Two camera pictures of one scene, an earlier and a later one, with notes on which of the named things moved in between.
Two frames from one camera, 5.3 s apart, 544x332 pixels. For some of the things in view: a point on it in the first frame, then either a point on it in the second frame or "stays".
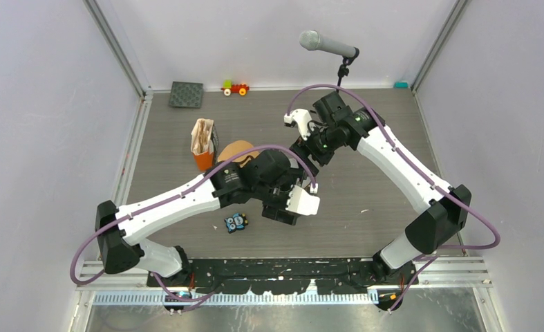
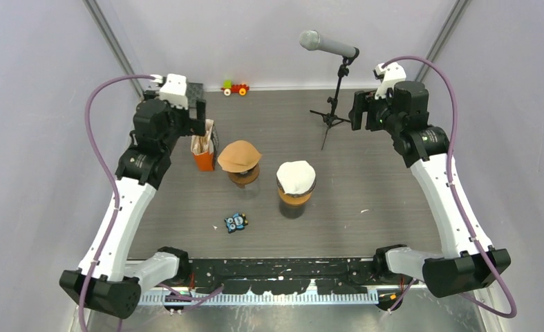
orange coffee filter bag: (202, 143) stays
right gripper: (307, 146) → (363, 103)
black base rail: (283, 276) stays
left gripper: (278, 211) → (198, 124)
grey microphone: (311, 39) stays
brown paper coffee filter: (237, 148) stays
